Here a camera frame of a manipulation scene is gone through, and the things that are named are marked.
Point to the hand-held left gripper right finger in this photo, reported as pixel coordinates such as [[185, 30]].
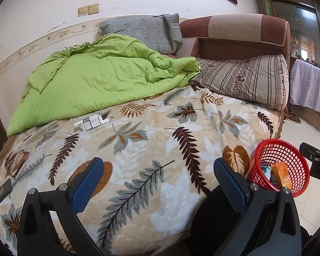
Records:
[[230, 184]]

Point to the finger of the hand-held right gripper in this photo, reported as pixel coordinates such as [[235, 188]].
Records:
[[312, 152]]

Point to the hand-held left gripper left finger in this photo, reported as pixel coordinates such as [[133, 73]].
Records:
[[86, 181]]

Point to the red mesh basket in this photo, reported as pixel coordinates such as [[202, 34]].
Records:
[[296, 162]]

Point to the orange cardboard box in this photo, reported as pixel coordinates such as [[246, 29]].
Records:
[[281, 174]]

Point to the white and blue small box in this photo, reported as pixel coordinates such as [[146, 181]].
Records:
[[92, 122]]

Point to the purple cloth covered table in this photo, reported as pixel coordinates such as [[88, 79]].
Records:
[[309, 85]]

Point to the black smartphone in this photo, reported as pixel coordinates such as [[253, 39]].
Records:
[[1, 194]]

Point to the striped floral pillow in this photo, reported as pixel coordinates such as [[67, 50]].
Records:
[[242, 80]]

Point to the green quilt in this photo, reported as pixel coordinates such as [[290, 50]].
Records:
[[96, 80]]

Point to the wood framed glass cabinet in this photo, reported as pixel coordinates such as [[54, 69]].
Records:
[[296, 26]]

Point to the brown upholstered headboard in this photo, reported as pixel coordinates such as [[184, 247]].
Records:
[[242, 26]]

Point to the grey quilted pillow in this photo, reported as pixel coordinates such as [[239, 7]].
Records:
[[144, 29]]

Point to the gold wall switch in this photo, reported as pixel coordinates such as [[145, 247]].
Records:
[[93, 9], [83, 10]]

